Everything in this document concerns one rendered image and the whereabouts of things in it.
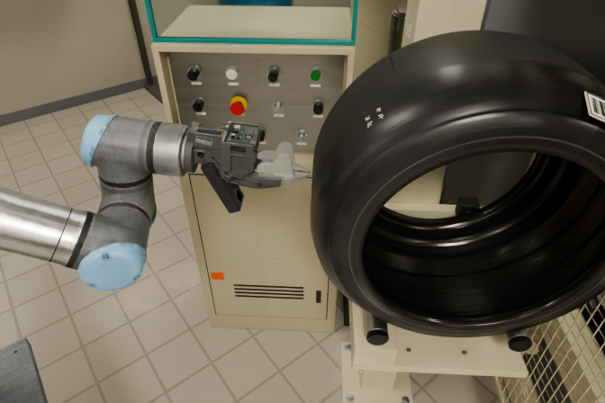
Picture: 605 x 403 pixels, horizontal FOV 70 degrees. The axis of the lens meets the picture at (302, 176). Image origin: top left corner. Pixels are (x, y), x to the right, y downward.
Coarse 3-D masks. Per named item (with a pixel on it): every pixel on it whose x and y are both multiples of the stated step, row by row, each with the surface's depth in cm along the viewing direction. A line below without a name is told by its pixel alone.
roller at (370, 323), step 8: (368, 312) 90; (368, 320) 88; (376, 320) 87; (368, 328) 87; (376, 328) 86; (384, 328) 86; (368, 336) 86; (376, 336) 86; (384, 336) 85; (376, 344) 87
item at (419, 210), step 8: (392, 208) 111; (400, 208) 111; (408, 208) 111; (416, 208) 111; (424, 208) 111; (432, 208) 111; (440, 208) 111; (448, 208) 111; (480, 208) 111; (416, 216) 112; (424, 216) 112; (432, 216) 112; (440, 216) 111; (448, 216) 111
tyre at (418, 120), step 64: (384, 64) 72; (448, 64) 62; (512, 64) 59; (576, 64) 66; (384, 128) 60; (448, 128) 57; (512, 128) 56; (576, 128) 56; (320, 192) 69; (384, 192) 63; (512, 192) 97; (576, 192) 88; (320, 256) 76; (384, 256) 100; (448, 256) 102; (512, 256) 95; (576, 256) 83; (384, 320) 81; (448, 320) 81; (512, 320) 78
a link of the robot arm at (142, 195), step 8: (152, 176) 79; (104, 184) 74; (112, 184) 74; (120, 184) 73; (128, 184) 74; (136, 184) 75; (144, 184) 76; (152, 184) 79; (104, 192) 75; (112, 192) 74; (120, 192) 74; (128, 192) 75; (136, 192) 76; (144, 192) 77; (152, 192) 80; (104, 200) 74; (112, 200) 73; (120, 200) 73; (128, 200) 74; (136, 200) 75; (144, 200) 76; (152, 200) 80; (144, 208) 75; (152, 208) 79; (152, 216) 82; (152, 224) 83
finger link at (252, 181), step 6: (252, 174) 73; (240, 180) 72; (246, 180) 72; (252, 180) 72; (258, 180) 72; (264, 180) 73; (270, 180) 73; (276, 180) 73; (246, 186) 73; (252, 186) 72; (258, 186) 72; (264, 186) 73; (270, 186) 73; (276, 186) 74
